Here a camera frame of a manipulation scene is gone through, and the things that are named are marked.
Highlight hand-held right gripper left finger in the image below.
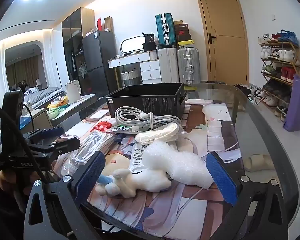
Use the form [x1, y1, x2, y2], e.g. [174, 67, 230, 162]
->
[23, 151, 106, 240]

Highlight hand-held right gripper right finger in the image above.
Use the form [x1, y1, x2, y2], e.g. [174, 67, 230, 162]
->
[205, 152, 290, 240]

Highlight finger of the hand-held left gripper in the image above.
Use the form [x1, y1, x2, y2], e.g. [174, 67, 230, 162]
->
[23, 127, 64, 142]
[28, 137, 80, 155]

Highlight red packet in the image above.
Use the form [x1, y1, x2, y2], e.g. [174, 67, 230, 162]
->
[94, 120, 113, 132]

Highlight white printed sachet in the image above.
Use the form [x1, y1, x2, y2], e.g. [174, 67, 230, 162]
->
[130, 141, 170, 174]

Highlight white plush toy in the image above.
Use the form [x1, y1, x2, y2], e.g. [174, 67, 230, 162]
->
[95, 169, 171, 198]

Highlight bag of white braided cord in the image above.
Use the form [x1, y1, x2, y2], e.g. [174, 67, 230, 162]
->
[134, 122, 188, 143]

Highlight black cardboard box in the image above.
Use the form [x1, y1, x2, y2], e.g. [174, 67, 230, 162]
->
[105, 82, 188, 121]

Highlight person's left hand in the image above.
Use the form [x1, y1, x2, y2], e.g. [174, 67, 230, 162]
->
[0, 171, 32, 213]

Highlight pile of snack packets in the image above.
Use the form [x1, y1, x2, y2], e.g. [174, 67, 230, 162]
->
[46, 96, 70, 119]

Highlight grey side table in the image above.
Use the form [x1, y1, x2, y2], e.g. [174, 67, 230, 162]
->
[50, 94, 98, 128]

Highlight bed with grey bedding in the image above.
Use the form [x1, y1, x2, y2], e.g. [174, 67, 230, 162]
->
[23, 86, 67, 110]

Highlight beige slipper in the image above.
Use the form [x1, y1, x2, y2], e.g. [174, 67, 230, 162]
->
[243, 154, 275, 172]

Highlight printed desk mat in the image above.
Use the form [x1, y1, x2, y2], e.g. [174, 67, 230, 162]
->
[50, 100, 245, 230]

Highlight white electric kettle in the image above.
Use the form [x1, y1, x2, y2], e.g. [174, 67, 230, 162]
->
[64, 80, 82, 103]

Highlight green and white packet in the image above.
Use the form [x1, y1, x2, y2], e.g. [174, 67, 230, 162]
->
[111, 125, 140, 134]

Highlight brown curtain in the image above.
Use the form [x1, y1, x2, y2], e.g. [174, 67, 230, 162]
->
[5, 56, 41, 90]

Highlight dark grey fridge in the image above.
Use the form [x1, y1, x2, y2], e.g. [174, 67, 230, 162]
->
[82, 30, 118, 98]

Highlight shoes on floor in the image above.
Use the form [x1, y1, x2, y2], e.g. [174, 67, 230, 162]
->
[233, 84, 265, 105]

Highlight black glass cabinet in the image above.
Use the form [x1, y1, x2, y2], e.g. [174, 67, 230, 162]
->
[62, 7, 95, 90]

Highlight woven laundry basket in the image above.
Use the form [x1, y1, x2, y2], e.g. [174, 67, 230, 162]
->
[122, 69, 140, 87]

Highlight purple bag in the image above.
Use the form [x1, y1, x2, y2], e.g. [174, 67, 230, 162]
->
[283, 75, 300, 132]

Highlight white vanity desk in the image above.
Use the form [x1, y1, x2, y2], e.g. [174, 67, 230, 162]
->
[107, 52, 160, 89]

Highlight white drawer unit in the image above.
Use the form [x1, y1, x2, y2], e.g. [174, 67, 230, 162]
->
[139, 60, 163, 84]

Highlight silver suitcase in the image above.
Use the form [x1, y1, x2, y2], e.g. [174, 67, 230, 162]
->
[177, 47, 201, 85]

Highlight oval mirror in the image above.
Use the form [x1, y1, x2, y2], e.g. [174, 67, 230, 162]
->
[120, 36, 147, 54]

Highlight brown cardboard box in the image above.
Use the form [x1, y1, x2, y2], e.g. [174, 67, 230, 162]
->
[104, 16, 114, 32]

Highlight white suitcase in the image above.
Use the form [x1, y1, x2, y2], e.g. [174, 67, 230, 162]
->
[157, 47, 178, 83]

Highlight shoe rack with shoes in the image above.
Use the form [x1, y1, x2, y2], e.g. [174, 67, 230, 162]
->
[258, 30, 300, 122]

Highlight black bag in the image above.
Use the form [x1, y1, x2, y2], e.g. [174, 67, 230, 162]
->
[142, 32, 157, 52]

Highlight wooden door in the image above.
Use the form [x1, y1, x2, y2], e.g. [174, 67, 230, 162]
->
[195, 0, 249, 85]

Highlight stack of shoe boxes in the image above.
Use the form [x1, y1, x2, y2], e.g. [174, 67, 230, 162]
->
[173, 20, 193, 48]

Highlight teal suitcase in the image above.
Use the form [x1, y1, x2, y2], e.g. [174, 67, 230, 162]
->
[155, 13, 177, 48]

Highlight white charging cable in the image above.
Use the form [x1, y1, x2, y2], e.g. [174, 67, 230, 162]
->
[114, 106, 181, 132]

